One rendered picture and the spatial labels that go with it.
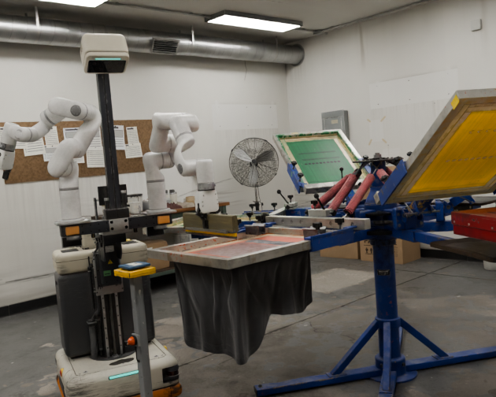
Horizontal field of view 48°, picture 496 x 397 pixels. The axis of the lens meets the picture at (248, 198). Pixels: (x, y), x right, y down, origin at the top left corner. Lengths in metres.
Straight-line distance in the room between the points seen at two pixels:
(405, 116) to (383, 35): 1.05
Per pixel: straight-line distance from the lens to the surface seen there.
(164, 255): 2.54
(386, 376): 3.34
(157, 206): 2.95
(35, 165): 6.17
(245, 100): 7.82
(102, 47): 2.83
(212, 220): 2.44
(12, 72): 6.23
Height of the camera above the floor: 1.38
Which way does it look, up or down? 4 degrees down
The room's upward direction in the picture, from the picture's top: 5 degrees counter-clockwise
